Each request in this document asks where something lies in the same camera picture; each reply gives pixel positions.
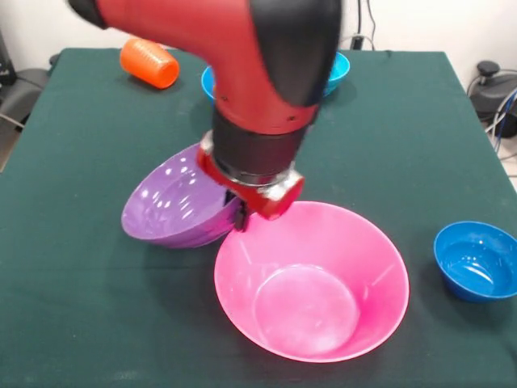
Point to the large pink plastic bowl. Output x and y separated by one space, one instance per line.
363 250

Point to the small cyan ribbed bowl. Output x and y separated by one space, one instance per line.
337 74

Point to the small dark blue bowl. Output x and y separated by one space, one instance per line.
476 262

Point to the large light blue bowl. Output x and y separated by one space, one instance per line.
208 83

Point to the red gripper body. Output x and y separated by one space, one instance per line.
270 202

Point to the large purple plastic bowl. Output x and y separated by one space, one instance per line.
173 206

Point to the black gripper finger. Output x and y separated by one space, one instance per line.
240 218
228 199

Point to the dark green tablecloth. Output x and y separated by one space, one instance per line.
101 182

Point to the grey office chair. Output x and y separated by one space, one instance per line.
24 89

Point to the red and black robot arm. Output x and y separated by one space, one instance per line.
258 81

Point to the orange plastic cup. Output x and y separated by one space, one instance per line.
147 62

